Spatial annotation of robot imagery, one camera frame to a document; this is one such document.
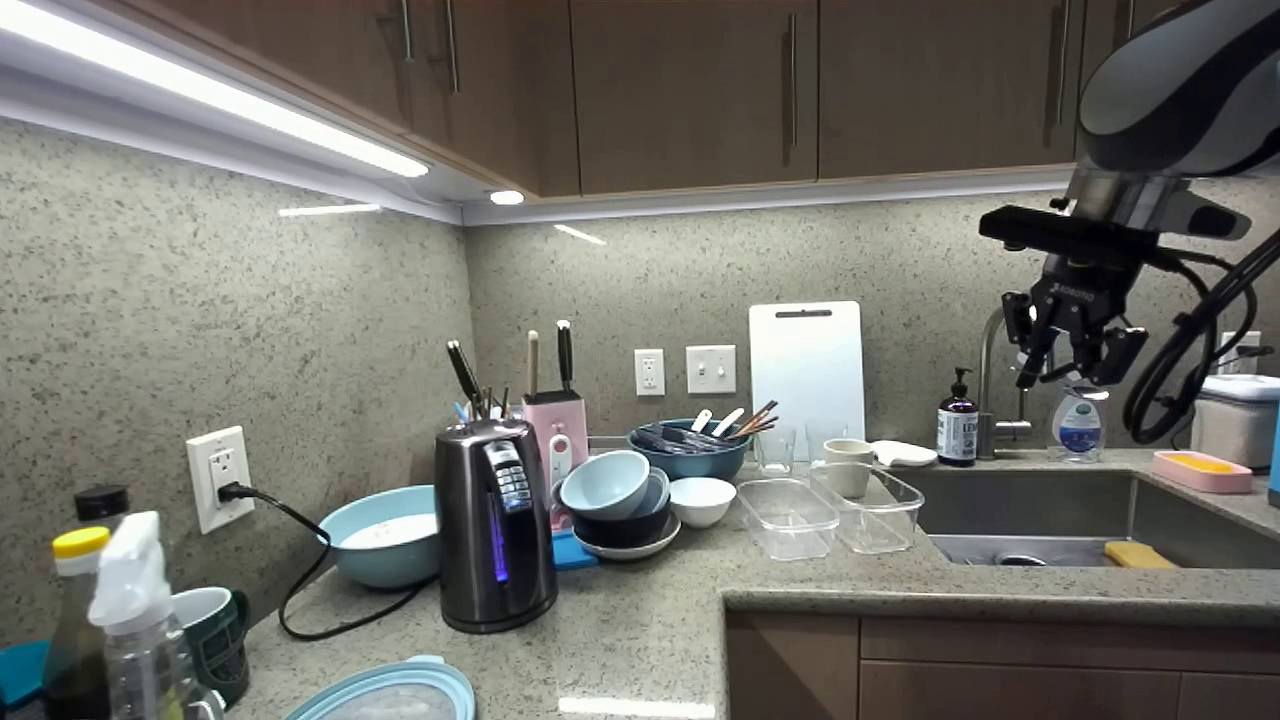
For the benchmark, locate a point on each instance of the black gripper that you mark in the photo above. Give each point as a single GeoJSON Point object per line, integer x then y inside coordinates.
{"type": "Point", "coordinates": [1083, 299]}

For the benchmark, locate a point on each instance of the blue plastic item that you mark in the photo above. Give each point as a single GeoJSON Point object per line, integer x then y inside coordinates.
{"type": "Point", "coordinates": [22, 674]}

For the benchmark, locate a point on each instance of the under-cabinet light strip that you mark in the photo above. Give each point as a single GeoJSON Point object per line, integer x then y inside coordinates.
{"type": "Point", "coordinates": [202, 83]}

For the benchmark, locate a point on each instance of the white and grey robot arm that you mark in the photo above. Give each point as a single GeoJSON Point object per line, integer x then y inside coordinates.
{"type": "Point", "coordinates": [1187, 93]}

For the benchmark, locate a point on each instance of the black capped dark bottle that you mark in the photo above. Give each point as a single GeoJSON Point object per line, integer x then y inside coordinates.
{"type": "Point", "coordinates": [100, 505]}

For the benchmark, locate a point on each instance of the small light blue bowl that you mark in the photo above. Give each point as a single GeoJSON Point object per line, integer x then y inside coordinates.
{"type": "Point", "coordinates": [604, 482]}

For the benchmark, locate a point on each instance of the yellow sponge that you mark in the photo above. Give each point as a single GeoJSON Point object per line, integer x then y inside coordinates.
{"type": "Point", "coordinates": [1136, 553]}
{"type": "Point", "coordinates": [1202, 464]}

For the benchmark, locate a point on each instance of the steel sink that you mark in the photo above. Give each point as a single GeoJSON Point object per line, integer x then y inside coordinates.
{"type": "Point", "coordinates": [1042, 514]}

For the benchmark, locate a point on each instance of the blue dish cloth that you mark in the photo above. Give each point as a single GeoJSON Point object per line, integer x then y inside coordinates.
{"type": "Point", "coordinates": [575, 553]}

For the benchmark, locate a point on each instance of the dark blue utensil bowl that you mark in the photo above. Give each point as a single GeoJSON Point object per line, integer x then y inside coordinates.
{"type": "Point", "coordinates": [687, 458]}

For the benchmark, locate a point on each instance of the grey utensil holder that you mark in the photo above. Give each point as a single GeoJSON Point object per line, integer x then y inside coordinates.
{"type": "Point", "coordinates": [496, 404]}

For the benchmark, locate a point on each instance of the white mug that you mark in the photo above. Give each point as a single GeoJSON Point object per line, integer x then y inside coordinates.
{"type": "Point", "coordinates": [844, 464]}

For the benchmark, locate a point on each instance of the white storage container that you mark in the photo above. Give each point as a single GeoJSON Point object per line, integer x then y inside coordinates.
{"type": "Point", "coordinates": [1233, 420]}

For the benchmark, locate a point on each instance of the clear spray bottle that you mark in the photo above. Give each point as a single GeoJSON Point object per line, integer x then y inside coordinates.
{"type": "Point", "coordinates": [134, 573]}

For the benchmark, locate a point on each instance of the round puck light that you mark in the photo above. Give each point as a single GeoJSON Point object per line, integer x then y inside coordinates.
{"type": "Point", "coordinates": [508, 199]}

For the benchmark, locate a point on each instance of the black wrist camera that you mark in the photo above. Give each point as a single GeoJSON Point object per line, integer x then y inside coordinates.
{"type": "Point", "coordinates": [1066, 230]}

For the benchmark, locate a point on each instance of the white double light switch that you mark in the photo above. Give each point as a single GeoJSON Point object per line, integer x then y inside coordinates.
{"type": "Point", "coordinates": [709, 370]}

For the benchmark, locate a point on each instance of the black electric kettle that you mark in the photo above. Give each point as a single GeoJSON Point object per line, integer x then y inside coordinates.
{"type": "Point", "coordinates": [492, 535]}

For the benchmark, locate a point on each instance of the white plate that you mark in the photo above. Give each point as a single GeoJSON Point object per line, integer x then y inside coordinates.
{"type": "Point", "coordinates": [642, 549]}

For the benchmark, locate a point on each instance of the white wall outlet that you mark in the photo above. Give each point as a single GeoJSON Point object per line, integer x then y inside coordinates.
{"type": "Point", "coordinates": [1245, 349]}
{"type": "Point", "coordinates": [217, 461]}

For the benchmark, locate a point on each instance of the blue bottle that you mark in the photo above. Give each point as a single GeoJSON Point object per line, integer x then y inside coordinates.
{"type": "Point", "coordinates": [1274, 455]}

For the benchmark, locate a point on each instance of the dark soap pump bottle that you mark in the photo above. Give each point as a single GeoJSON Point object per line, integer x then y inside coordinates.
{"type": "Point", "coordinates": [957, 424]}

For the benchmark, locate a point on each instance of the white shallow dish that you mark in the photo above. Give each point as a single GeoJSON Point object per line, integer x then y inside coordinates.
{"type": "Point", "coordinates": [904, 455]}

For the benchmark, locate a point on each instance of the clear plastic container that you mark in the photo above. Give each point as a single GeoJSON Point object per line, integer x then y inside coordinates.
{"type": "Point", "coordinates": [883, 514]}
{"type": "Point", "coordinates": [791, 521]}

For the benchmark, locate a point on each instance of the large light blue bowl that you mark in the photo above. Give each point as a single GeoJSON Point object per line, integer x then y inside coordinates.
{"type": "Point", "coordinates": [381, 545]}

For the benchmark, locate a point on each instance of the clear drinking glass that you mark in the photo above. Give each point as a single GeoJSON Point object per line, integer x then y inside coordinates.
{"type": "Point", "coordinates": [787, 451]}

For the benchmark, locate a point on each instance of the pink sponge tray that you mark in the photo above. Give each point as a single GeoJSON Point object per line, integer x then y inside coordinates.
{"type": "Point", "coordinates": [1204, 482]}

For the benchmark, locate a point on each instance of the pink knife block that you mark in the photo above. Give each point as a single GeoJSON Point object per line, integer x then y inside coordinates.
{"type": "Point", "coordinates": [565, 432]}

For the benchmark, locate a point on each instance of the small white bowl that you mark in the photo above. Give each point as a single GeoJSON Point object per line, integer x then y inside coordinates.
{"type": "Point", "coordinates": [702, 500]}

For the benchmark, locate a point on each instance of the stacked blue bowls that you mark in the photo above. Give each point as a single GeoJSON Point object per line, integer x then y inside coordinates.
{"type": "Point", "coordinates": [642, 524]}

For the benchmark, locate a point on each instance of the dark green mug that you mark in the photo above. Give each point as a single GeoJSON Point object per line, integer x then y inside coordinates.
{"type": "Point", "coordinates": [215, 635]}

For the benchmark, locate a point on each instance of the white cutting board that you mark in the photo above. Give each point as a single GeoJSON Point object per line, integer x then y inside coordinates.
{"type": "Point", "coordinates": [805, 373]}

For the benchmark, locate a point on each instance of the yellow capped oil bottle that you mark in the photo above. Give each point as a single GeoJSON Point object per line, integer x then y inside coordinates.
{"type": "Point", "coordinates": [81, 543]}

